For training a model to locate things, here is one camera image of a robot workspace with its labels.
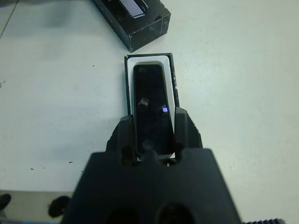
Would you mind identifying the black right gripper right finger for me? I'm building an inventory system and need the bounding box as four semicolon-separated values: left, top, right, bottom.
174;107;203;161

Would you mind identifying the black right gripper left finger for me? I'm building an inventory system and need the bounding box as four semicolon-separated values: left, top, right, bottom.
106;116;137;165

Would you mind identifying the slim black camera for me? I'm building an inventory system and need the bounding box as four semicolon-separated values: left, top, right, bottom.
132;63;176;157

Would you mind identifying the black printed box lid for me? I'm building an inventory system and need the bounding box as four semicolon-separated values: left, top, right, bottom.
91;0;171;53

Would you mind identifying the black box with white tray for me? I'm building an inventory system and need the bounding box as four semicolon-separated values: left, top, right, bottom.
123;52;180;162

